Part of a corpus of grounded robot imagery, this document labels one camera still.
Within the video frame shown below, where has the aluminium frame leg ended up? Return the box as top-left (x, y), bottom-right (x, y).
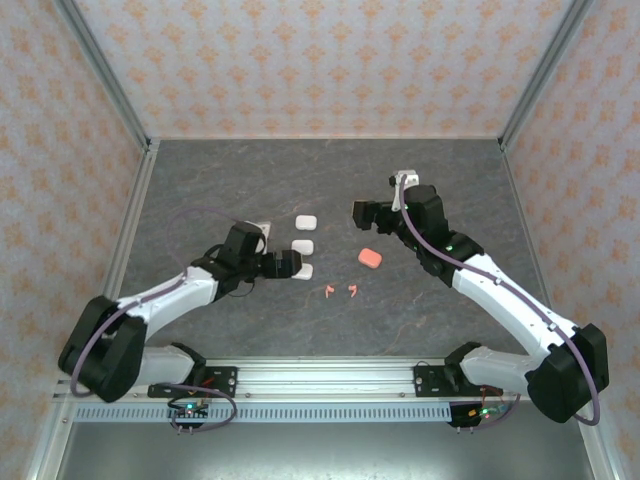
top-left (572, 398), bottom-right (621, 480)
top-left (24, 399), bottom-right (76, 480)

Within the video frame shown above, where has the aluminium frame post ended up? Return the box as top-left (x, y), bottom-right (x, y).
top-left (53, 0), bottom-right (154, 151)
top-left (498, 0), bottom-right (595, 151)

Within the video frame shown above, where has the control board with LEDs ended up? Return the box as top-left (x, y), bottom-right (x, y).
top-left (166, 399), bottom-right (210, 435)
top-left (449, 402), bottom-right (507, 435)

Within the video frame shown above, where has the grey slotted cable duct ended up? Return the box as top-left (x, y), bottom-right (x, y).
top-left (73, 403), bottom-right (454, 424)

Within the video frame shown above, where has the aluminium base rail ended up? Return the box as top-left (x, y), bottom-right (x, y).
top-left (52, 355), bottom-right (600, 402)

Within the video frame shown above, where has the grey metal panel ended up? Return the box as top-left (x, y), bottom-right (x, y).
top-left (54, 422), bottom-right (596, 480)

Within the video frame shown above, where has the aluminium side rail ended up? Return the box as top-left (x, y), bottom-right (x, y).
top-left (498, 138), bottom-right (572, 362)
top-left (77, 138), bottom-right (162, 362)

